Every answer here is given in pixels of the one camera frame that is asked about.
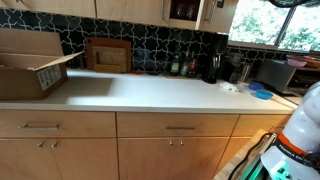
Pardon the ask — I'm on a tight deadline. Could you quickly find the metal bar cabinet handle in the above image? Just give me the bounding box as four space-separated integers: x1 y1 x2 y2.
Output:
205 0 218 25
161 0 168 22

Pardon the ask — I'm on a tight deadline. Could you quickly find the wide light wood cabinet door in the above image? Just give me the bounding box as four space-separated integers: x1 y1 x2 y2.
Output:
0 0 97 19

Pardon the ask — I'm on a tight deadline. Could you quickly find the open cardboard box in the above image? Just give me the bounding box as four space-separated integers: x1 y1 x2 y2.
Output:
0 27 85 101

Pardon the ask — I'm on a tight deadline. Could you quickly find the black coffee machine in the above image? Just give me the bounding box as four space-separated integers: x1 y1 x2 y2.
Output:
201 33 230 85

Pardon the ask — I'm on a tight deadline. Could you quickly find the dark bottle red label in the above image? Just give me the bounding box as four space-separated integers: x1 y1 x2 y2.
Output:
187 52 198 79

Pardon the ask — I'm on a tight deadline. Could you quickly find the metal canister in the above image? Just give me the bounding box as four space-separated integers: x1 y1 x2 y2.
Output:
239 62 253 83

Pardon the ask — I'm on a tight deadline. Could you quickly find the clear glass bottle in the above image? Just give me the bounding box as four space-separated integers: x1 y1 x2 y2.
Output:
179 50 191 77

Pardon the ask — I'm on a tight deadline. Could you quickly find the green glass bottle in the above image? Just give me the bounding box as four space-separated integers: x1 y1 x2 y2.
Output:
169 52 181 77

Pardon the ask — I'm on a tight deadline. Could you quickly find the white crumpled cloth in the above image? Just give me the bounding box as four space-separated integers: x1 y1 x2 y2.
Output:
218 81 241 94

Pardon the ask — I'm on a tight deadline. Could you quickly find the silver toaster oven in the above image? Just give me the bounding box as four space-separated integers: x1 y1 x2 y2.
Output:
255 58 295 93

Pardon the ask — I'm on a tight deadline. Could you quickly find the dark blue bowl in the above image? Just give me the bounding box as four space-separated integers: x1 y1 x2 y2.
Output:
247 81 265 91

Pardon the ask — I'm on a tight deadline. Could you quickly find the small blue dish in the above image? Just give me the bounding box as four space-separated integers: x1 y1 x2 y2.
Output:
145 69 162 77

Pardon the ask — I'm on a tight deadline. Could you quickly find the pink bowl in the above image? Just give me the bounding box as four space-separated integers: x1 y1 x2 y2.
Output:
286 58 308 68

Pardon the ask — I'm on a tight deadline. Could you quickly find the wooden shelf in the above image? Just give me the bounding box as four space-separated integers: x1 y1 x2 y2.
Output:
285 54 320 98

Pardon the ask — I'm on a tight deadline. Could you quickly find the light wooden cutting board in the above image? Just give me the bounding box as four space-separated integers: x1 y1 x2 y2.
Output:
91 45 128 73

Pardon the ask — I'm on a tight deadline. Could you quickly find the light wood drawer front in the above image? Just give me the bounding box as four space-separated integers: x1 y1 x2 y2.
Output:
231 114 292 137
0 109 117 139
116 112 240 138

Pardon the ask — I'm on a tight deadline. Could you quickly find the small wooden board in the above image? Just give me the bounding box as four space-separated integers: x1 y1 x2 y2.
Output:
94 63 123 74

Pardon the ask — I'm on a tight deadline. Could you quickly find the large brown cutting board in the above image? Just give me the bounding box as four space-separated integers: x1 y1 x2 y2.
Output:
84 36 133 74

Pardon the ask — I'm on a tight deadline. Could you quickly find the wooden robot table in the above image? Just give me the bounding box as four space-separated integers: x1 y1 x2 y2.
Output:
213 128 279 180

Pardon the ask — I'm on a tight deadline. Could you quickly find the light wood wall cabinet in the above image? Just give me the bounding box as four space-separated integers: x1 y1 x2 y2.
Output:
166 0 205 31

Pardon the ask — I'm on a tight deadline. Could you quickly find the window with white frame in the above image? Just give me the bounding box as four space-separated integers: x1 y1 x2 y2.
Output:
227 0 320 54

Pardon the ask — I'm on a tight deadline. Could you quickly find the thin black table cable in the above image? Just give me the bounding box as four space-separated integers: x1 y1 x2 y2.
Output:
228 132 275 180

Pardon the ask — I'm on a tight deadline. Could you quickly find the metal bar drawer handle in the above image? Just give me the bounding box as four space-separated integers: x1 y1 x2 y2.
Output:
18 123 61 131

